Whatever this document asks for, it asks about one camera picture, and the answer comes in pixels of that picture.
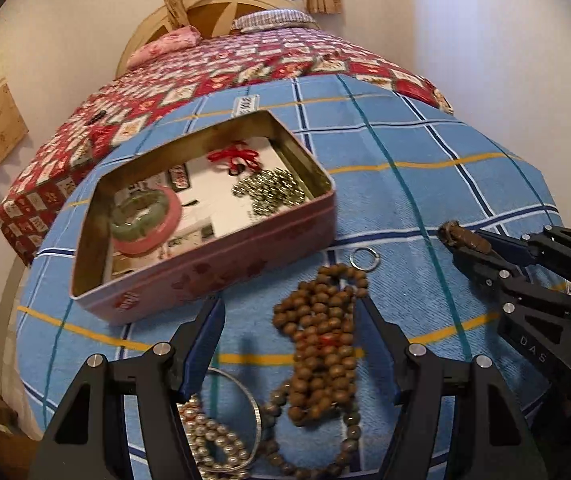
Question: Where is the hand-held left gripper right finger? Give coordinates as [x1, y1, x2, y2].
[355, 292, 549, 480]

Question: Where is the pink tin box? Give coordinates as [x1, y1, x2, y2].
[69, 109, 337, 327]

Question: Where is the thin silver bangle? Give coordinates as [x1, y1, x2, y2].
[204, 367, 264, 472]

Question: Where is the striped pillow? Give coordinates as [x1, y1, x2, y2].
[230, 9, 319, 31]

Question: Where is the small silver ring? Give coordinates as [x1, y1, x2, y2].
[349, 247, 382, 271]

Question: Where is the green jade bangle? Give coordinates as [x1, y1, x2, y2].
[110, 187, 172, 239]

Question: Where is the red knotted cord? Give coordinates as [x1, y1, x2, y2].
[208, 142, 262, 174]

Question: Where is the blue checked cloth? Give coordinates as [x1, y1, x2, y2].
[15, 74, 566, 480]

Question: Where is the brown wooden bead necklace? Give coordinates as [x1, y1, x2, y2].
[271, 263, 370, 429]

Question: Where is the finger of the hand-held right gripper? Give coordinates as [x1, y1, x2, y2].
[475, 226, 571, 282]
[451, 245, 571, 317]

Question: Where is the cream wooden headboard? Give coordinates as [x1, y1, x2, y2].
[115, 0, 312, 79]

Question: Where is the pearl necklace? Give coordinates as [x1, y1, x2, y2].
[178, 394, 254, 477]

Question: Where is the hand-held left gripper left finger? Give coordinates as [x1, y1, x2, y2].
[28, 296, 226, 480]

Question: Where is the silver metal bead chain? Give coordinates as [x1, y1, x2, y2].
[232, 167, 309, 217]

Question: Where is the printed paper sheet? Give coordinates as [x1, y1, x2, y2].
[110, 139, 292, 282]

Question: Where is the brown pendant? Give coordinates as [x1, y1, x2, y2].
[438, 220, 492, 256]

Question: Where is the dark large bead bracelet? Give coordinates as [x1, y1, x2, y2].
[255, 385, 364, 480]

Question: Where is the pink floral pillow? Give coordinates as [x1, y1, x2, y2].
[126, 25, 202, 69]

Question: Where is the red patterned bedspread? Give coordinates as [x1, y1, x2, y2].
[0, 27, 454, 267]

